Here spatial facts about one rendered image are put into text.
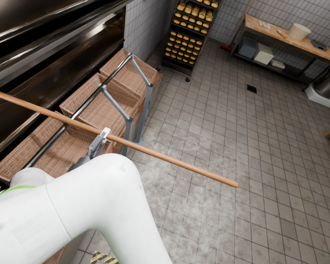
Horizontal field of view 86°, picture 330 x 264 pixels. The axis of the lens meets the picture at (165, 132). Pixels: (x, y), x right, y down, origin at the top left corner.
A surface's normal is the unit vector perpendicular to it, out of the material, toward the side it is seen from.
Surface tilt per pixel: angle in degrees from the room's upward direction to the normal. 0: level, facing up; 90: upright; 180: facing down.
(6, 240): 20
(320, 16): 90
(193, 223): 0
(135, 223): 38
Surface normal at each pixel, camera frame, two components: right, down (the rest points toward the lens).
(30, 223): 0.48, -0.40
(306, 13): -0.27, 0.71
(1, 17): 0.96, 0.14
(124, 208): 0.50, 0.02
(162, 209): 0.25, -0.60
